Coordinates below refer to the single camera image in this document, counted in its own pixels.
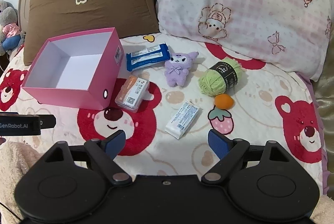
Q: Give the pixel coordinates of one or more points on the orange ball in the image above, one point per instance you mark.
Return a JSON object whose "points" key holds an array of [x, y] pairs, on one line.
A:
{"points": [[224, 101]]}

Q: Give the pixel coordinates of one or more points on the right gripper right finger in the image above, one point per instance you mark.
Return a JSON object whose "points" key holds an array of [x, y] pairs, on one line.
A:
{"points": [[231, 154]]}

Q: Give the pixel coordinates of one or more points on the pink cardboard box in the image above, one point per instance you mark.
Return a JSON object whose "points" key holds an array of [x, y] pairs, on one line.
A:
{"points": [[77, 70]]}

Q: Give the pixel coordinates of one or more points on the orange label plastic box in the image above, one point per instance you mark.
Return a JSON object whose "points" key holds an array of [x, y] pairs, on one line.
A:
{"points": [[132, 93]]}

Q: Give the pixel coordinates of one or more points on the person left hand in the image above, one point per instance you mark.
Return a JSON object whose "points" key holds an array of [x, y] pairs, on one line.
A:
{"points": [[2, 140]]}

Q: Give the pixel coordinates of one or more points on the blue wet wipes pack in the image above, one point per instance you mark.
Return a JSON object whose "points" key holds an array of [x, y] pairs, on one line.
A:
{"points": [[147, 57]]}

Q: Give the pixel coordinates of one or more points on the brown embroidered pillow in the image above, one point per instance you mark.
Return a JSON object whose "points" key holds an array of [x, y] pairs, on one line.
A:
{"points": [[50, 18]]}

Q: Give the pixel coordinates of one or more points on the green yarn ball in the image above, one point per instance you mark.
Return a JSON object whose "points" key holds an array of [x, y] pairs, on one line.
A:
{"points": [[222, 77]]}

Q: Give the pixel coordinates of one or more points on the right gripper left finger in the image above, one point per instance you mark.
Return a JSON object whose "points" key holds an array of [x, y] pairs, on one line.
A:
{"points": [[102, 154]]}

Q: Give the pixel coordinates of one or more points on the pink checked cartoon pillow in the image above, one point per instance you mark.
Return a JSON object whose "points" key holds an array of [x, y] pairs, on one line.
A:
{"points": [[291, 34]]}

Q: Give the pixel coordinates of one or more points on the white tissue pack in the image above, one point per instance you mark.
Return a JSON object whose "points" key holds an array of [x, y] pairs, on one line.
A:
{"points": [[183, 118]]}

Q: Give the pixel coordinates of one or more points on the purple Kuromi plush toy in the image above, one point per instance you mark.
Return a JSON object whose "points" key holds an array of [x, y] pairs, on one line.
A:
{"points": [[177, 68]]}

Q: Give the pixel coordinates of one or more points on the grey plush doll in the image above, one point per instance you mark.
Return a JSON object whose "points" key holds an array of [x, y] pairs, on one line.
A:
{"points": [[12, 36]]}

